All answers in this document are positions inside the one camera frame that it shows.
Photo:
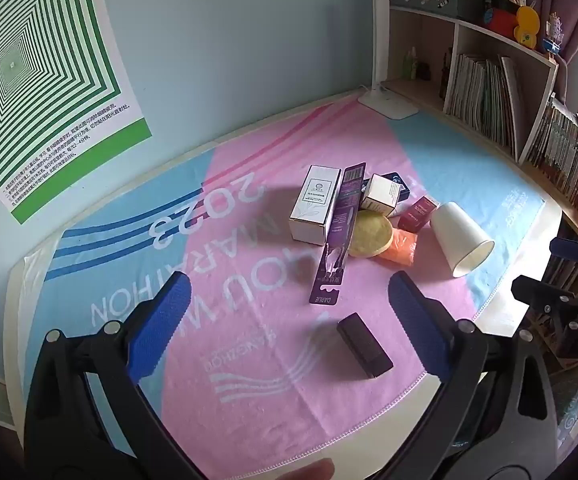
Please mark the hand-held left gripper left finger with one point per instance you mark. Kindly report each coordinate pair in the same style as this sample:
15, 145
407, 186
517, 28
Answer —
161, 325

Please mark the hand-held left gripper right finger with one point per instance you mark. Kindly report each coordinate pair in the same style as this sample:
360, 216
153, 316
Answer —
419, 330

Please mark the dark brown box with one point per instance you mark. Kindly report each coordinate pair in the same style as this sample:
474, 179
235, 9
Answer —
364, 345

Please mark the orange packet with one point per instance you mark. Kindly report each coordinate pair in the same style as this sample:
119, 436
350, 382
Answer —
399, 250

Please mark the white paper cup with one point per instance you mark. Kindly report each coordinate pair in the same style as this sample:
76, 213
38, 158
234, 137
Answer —
456, 235

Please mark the maroon box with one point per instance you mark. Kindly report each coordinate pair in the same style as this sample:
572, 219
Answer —
416, 214

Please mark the purple toothbrush package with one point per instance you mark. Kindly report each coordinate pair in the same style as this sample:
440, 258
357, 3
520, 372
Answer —
336, 240

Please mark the small white carton box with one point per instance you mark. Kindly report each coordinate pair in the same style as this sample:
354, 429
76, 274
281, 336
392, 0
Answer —
380, 195

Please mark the tall white carton box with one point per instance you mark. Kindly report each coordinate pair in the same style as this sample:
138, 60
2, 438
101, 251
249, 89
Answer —
314, 205

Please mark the person's left hand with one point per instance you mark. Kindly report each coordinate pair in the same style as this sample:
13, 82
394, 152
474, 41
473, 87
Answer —
311, 471

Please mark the row of colourful books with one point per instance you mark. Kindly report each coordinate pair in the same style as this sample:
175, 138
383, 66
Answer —
561, 150

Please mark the pink blue printed towel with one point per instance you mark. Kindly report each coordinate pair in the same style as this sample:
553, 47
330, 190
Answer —
249, 270

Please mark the yellow round sponge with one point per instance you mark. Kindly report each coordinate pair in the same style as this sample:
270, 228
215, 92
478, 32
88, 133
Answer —
371, 235

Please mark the wooden desk bookshelf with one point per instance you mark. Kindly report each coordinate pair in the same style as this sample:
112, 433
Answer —
536, 110

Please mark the dark blue box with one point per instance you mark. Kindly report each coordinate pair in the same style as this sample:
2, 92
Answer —
403, 187

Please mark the row of thin magazines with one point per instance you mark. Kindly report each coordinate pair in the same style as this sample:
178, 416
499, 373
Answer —
484, 95

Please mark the brown slim bottle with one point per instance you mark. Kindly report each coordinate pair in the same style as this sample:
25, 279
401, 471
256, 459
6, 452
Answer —
446, 75

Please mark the model sailing ship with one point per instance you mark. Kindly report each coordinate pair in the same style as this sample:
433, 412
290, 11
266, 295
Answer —
554, 35

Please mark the yellow round toy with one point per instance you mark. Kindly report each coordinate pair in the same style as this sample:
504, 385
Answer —
527, 25

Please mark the white desk lamp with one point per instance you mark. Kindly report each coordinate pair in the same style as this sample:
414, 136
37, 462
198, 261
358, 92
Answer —
386, 102

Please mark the dark small bottle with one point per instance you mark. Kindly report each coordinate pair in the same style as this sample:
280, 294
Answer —
424, 71

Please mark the red blue toy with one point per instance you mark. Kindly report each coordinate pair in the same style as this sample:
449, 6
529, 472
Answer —
501, 22

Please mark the green small bottle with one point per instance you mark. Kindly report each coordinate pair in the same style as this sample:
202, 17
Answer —
409, 62

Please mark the green striped wall poster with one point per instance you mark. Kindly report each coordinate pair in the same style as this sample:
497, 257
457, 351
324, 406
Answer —
29, 60

